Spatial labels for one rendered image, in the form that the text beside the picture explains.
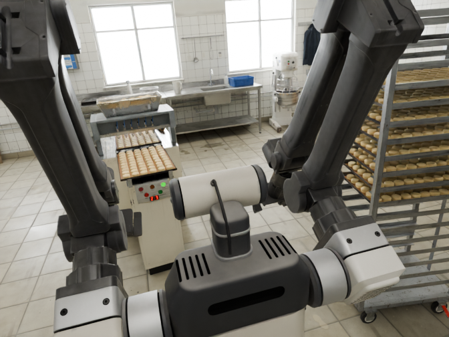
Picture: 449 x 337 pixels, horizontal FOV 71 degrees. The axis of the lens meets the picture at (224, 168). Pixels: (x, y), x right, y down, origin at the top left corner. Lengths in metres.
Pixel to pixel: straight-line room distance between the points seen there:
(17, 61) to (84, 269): 0.32
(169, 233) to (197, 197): 2.07
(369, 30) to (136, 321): 0.50
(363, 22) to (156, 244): 2.32
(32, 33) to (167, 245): 2.33
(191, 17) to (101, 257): 5.77
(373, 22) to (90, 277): 0.53
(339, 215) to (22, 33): 0.54
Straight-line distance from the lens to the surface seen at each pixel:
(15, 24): 0.41
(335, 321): 2.40
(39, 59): 0.37
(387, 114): 1.68
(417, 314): 2.61
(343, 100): 0.54
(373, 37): 0.46
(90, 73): 6.14
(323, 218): 0.63
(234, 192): 0.51
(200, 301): 0.48
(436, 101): 1.85
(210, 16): 6.24
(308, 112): 0.63
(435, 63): 1.79
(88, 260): 0.57
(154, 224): 2.50
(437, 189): 2.20
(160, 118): 3.00
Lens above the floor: 1.79
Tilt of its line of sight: 23 degrees down
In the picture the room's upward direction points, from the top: 4 degrees counter-clockwise
